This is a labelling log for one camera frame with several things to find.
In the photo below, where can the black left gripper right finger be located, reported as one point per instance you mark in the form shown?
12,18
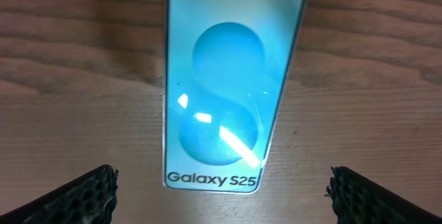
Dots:
358,200

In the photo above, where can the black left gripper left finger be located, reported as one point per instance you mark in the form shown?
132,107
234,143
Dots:
88,199

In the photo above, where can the Galaxy S25 smartphone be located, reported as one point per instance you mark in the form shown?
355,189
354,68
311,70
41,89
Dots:
227,63

